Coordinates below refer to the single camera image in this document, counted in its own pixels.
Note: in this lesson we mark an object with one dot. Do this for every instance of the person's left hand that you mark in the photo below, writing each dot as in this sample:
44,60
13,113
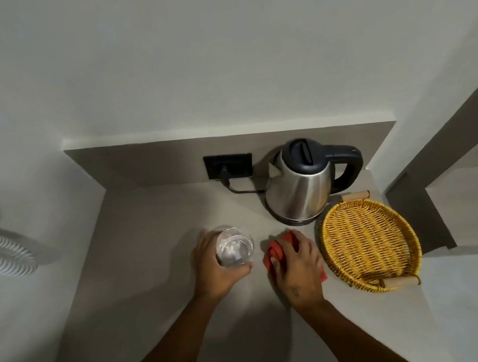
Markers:
213,269

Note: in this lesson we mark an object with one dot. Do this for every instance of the person's right hand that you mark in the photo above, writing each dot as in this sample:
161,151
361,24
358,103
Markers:
299,271

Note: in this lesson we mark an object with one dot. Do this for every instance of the red cloth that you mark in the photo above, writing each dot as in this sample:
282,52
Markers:
278,250

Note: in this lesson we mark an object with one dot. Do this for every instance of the clear drinking glass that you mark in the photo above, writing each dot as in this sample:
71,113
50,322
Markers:
235,249

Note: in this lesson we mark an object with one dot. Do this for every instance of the person's left forearm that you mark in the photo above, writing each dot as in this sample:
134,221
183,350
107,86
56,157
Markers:
157,360

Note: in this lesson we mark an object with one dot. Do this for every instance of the person's right forearm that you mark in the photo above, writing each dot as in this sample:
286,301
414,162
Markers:
357,343

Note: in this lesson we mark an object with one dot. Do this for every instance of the grey countertop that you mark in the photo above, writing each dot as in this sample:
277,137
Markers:
142,244

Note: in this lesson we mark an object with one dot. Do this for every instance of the yellow wicker basket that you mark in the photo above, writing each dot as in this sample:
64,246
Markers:
370,242

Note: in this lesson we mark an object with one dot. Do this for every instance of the stainless steel electric kettle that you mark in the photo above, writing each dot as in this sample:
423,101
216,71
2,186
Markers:
305,183

